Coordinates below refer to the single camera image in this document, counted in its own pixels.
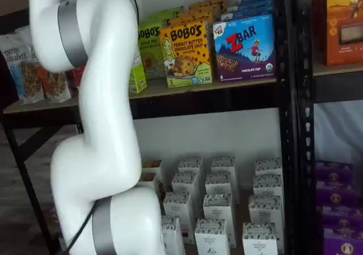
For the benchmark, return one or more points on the red label granola bag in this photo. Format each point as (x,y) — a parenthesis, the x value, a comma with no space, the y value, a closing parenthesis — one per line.
(75,77)

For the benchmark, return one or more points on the white organic pantry box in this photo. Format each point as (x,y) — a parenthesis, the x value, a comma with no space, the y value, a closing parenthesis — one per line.
(268,185)
(265,209)
(211,238)
(217,209)
(224,165)
(268,167)
(184,184)
(221,184)
(190,167)
(177,209)
(259,240)
(174,235)

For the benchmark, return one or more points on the orange label granola bag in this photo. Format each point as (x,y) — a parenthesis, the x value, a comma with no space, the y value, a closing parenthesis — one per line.
(55,87)

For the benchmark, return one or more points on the green Bobo's apple pie box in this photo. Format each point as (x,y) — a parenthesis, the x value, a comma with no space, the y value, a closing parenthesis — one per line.
(167,12)
(140,81)
(151,50)

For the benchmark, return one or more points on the white plastic sheet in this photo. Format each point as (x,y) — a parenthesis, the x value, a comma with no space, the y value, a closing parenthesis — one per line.
(337,130)

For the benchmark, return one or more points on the yellow Bobo's peanut butter box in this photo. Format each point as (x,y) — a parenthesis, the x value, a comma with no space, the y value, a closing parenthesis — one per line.
(210,2)
(187,56)
(195,19)
(198,10)

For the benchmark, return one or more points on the black metal shelving rack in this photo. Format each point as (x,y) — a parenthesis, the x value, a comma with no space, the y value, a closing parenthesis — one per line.
(286,124)
(307,152)

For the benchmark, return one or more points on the yellow purely elizabeth box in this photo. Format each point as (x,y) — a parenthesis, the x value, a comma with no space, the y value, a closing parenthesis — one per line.
(153,165)
(149,179)

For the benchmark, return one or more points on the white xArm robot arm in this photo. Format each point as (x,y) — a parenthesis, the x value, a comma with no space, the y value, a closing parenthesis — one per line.
(105,96)

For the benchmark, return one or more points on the orange snack box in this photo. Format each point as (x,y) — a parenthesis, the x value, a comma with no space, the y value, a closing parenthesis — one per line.
(346,25)

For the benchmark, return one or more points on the wooden shelf board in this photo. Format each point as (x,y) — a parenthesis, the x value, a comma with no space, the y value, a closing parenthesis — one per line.
(337,70)
(198,86)

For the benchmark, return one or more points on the purple snack box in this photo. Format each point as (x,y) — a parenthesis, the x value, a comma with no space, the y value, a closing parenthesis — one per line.
(343,243)
(336,194)
(334,171)
(340,219)

